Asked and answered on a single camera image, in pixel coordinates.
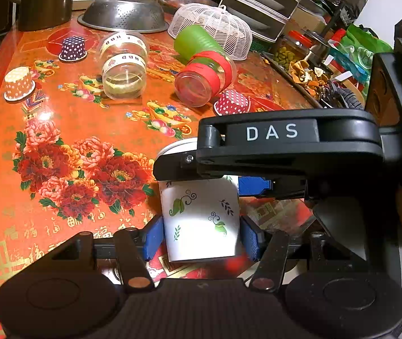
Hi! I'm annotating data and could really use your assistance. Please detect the white paper cup leaf print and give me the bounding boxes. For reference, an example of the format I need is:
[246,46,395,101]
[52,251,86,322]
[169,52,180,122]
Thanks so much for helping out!
[153,138,240,262]

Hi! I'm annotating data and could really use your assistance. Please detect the tray of snacks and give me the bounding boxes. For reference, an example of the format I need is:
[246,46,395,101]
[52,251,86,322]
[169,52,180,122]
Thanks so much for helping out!
[261,52,364,109]

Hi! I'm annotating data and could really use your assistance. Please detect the red dotted cupcake liner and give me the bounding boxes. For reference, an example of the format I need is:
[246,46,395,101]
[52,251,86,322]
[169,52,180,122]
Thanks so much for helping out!
[213,90,251,116]

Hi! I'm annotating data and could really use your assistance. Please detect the green plastic bag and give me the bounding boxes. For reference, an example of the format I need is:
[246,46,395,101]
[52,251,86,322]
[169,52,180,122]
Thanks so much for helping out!
[328,25,393,96]

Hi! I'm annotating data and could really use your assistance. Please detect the red lid snack jar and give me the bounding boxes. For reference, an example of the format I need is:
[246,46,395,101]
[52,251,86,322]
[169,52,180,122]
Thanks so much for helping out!
[271,30,313,71]

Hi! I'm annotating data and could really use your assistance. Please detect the white mesh food cover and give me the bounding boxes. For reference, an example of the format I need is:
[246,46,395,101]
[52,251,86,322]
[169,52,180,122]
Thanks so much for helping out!
[168,3,252,60]

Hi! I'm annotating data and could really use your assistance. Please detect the clear glass jar white bands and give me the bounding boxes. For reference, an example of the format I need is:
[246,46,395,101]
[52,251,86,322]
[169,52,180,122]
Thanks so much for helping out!
[97,31,149,102]

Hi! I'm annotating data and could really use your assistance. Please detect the purple dotted cupcake liner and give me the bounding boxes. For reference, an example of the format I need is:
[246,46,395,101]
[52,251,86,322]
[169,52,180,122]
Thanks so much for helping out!
[58,36,88,62]

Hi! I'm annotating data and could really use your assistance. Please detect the steel colander bowl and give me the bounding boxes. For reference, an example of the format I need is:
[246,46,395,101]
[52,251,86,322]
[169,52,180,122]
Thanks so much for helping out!
[77,0,169,34]

